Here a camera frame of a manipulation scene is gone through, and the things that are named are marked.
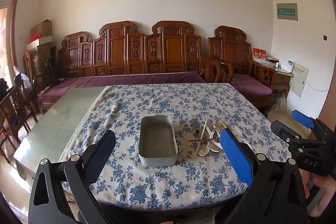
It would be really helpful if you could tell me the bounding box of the rectangular metal tin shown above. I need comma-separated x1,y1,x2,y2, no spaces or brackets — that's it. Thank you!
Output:
138,115,178,167

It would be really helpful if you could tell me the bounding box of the white desk device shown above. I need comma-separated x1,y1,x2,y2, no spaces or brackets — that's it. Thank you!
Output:
280,58,294,73

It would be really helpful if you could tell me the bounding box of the carved wooden sofa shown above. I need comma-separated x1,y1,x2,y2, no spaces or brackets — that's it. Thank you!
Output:
37,21,219,114

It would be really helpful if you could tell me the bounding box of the wooden side table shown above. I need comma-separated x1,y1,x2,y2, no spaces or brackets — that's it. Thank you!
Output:
253,60,293,98

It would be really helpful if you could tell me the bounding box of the blue floral tablecloth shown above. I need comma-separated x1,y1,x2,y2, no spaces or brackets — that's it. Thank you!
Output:
59,82,292,211

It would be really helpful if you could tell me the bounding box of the wooden door frame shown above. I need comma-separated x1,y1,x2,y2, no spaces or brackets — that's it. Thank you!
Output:
0,0,24,83

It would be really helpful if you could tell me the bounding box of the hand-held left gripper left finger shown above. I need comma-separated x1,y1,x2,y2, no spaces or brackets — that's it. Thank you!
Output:
28,130,116,224

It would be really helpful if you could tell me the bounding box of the dark cabinet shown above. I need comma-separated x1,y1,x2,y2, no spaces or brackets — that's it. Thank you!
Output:
26,44,57,80

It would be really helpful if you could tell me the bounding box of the black desk lamp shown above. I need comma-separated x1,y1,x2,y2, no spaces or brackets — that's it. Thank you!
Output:
45,59,65,86

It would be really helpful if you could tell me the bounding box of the carved wooden armchair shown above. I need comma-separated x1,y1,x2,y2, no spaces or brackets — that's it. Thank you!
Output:
207,25,277,111

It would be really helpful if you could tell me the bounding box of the short purple seat cushion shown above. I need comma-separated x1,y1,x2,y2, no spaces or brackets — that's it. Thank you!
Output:
230,73,275,96

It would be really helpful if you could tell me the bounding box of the white leaning board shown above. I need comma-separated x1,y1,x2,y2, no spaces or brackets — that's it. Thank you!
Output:
289,61,309,98

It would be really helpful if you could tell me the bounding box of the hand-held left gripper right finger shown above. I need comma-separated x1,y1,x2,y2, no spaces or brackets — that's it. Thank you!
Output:
219,128,308,224

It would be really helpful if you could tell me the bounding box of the white wall cable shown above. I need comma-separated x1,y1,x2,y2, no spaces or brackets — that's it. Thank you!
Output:
306,81,328,92

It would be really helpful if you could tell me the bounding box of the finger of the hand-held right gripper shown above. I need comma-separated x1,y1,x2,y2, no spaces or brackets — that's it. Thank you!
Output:
270,120,302,151
291,110,332,141

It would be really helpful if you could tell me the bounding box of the clear plastic bag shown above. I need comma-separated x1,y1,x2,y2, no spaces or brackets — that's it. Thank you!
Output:
13,67,33,90

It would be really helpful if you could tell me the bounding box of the grey fluffy duster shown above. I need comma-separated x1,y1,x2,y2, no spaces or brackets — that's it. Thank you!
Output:
273,91,286,113

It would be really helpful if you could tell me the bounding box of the brown cardboard box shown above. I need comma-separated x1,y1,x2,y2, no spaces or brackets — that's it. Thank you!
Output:
31,19,52,38

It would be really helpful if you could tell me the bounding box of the white flat box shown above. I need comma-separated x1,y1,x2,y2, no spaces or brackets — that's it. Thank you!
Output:
26,36,52,50

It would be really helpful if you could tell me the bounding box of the person's right hand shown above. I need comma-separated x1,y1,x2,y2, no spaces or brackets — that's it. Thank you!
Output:
301,170,336,216

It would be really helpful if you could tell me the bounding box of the grey wall electrical panel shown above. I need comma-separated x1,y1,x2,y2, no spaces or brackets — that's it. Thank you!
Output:
276,3,298,21

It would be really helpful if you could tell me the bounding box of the red desk calendar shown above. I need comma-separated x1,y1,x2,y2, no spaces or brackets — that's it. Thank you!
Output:
252,48,267,60

